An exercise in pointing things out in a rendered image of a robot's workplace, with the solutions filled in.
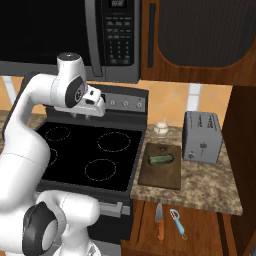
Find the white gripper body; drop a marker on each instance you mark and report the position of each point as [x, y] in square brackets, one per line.
[94, 108]

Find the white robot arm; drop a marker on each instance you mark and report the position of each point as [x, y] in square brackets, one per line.
[23, 156]

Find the green cucumber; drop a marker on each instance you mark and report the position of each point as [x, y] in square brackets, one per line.
[161, 159]

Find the brown wooden cutting board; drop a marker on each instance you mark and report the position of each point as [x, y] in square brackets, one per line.
[160, 176]

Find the grey stove knob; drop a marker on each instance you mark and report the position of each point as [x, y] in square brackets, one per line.
[112, 102]
[139, 106]
[125, 104]

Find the black stove with hob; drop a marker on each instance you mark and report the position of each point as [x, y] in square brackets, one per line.
[96, 150]

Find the white lidded jar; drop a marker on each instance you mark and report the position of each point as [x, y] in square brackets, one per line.
[161, 128]

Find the black microwave oven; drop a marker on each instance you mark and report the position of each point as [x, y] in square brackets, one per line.
[40, 30]

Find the grey toaster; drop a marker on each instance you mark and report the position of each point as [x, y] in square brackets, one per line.
[201, 136]

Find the brown wooden cupboard door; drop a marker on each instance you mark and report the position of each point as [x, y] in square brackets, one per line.
[203, 36]

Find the tall brown wooden cabinet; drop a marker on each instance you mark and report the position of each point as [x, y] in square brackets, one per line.
[241, 160]

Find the open wooden drawer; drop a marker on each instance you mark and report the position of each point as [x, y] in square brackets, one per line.
[200, 233]

